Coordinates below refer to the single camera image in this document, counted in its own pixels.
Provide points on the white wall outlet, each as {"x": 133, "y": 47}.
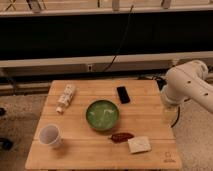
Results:
{"x": 89, "y": 68}

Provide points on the green ceramic bowl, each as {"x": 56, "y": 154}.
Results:
{"x": 102, "y": 115}

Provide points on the white paper cup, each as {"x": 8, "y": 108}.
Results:
{"x": 50, "y": 136}

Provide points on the wooden table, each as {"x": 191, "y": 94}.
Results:
{"x": 85, "y": 148}

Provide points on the dried red chili pepper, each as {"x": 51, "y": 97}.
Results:
{"x": 121, "y": 137}

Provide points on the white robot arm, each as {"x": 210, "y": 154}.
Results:
{"x": 188, "y": 80}

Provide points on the white tube bottle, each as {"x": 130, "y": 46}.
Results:
{"x": 65, "y": 98}

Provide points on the white square sponge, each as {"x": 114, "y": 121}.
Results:
{"x": 139, "y": 144}

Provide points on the black smartphone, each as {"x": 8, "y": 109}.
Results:
{"x": 123, "y": 95}

